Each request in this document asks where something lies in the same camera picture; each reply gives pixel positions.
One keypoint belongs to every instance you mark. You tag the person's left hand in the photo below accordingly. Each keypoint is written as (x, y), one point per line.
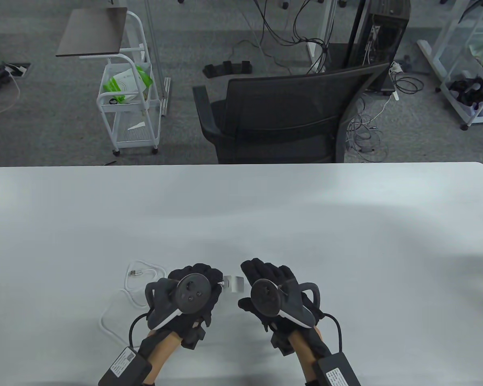
(210, 277)

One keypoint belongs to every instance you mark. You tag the person's right hand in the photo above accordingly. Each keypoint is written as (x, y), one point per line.
(265, 268)

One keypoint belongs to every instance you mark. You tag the white charger head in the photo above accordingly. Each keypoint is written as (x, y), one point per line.
(236, 284)

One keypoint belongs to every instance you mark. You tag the person's left forearm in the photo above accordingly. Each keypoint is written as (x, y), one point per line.
(166, 352)

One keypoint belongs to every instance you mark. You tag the person's right forearm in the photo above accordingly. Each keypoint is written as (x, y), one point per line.
(306, 358)

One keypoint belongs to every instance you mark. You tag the black round hand tracker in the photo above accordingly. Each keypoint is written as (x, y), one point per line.
(265, 299)
(191, 293)

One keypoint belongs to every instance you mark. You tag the black labelled wrist box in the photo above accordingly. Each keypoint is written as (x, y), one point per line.
(124, 366)
(339, 372)

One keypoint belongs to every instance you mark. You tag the black mesh office chair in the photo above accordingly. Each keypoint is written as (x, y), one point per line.
(281, 104)

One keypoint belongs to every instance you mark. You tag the black slotted floor stand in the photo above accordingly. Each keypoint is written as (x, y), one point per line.
(228, 67)

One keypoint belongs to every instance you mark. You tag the green and white packet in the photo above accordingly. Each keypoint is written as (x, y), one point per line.
(124, 82)

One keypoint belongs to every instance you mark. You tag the white power strip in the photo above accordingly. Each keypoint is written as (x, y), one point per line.
(395, 82)

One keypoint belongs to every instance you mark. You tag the black computer tower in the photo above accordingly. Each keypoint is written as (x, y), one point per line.
(386, 36)

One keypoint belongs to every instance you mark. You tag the white cart with dark top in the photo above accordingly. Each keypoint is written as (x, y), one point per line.
(94, 32)

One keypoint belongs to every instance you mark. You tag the white metal rack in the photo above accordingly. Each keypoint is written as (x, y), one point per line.
(453, 60)

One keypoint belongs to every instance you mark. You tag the floor socket box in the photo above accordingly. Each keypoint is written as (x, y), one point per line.
(17, 69)

